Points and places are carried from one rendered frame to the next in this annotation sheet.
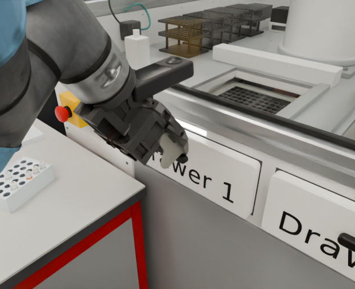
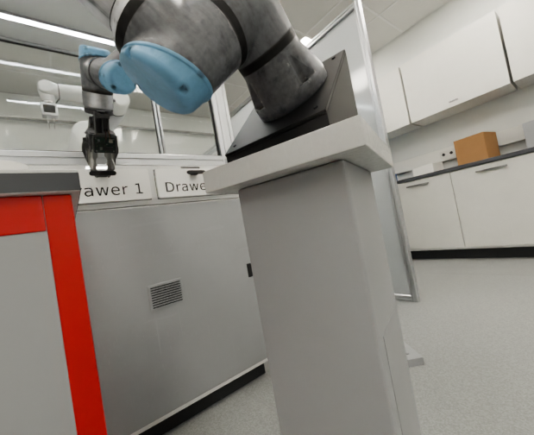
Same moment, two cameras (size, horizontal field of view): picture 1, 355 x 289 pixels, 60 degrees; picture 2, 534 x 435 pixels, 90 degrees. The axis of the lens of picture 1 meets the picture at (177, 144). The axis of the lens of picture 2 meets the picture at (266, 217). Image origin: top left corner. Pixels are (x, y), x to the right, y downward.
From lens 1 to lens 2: 0.95 m
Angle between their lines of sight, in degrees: 82
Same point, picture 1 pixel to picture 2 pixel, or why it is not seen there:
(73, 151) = not seen: outside the picture
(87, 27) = not seen: hidden behind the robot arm
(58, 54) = not seen: hidden behind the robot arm
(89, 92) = (109, 102)
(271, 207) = (160, 184)
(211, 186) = (128, 191)
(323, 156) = (166, 157)
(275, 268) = (171, 221)
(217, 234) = (136, 227)
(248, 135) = (136, 160)
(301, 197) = (168, 173)
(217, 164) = (128, 176)
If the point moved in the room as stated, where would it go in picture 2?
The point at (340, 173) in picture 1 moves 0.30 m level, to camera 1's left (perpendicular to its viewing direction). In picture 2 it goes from (173, 160) to (116, 138)
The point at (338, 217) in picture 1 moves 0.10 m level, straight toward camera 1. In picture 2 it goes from (181, 173) to (193, 166)
